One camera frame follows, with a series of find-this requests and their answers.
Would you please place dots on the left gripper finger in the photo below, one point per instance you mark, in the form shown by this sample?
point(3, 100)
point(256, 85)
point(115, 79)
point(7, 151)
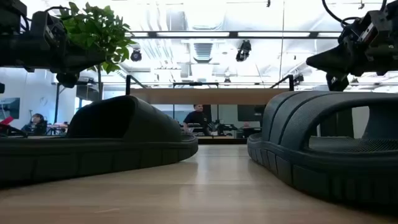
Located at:
point(81, 57)
point(81, 67)

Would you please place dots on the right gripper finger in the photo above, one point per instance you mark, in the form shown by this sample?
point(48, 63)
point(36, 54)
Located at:
point(339, 51)
point(339, 67)

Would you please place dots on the black rubber slide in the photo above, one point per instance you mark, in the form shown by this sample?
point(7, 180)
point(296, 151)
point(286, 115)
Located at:
point(311, 174)
point(124, 155)

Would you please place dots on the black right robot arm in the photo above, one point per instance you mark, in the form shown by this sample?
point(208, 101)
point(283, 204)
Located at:
point(392, 59)

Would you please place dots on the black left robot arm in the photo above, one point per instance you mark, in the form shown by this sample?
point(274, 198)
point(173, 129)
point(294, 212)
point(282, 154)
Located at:
point(12, 53)

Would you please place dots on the green leafy plant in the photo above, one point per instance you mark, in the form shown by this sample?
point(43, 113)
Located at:
point(99, 28)

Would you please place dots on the black ceiling spotlight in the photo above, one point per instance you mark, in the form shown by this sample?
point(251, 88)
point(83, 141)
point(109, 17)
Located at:
point(244, 51)
point(136, 55)

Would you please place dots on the person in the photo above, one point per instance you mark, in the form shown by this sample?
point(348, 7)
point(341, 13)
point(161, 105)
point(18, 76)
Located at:
point(196, 118)
point(35, 124)

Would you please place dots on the red flat object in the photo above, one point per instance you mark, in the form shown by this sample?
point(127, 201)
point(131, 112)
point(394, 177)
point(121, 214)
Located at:
point(6, 120)

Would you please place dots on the black monitor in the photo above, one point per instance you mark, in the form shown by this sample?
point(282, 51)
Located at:
point(248, 112)

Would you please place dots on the black metal rig frame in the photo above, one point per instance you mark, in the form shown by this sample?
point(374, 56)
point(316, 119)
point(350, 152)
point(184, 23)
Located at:
point(58, 102)

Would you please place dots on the dark wall screen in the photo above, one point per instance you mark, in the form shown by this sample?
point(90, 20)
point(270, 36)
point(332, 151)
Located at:
point(11, 107)

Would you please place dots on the black ceiling light rail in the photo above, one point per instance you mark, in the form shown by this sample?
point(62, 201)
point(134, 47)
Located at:
point(233, 34)

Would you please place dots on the wooden shelf with black frame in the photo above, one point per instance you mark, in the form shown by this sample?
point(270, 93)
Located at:
point(205, 96)

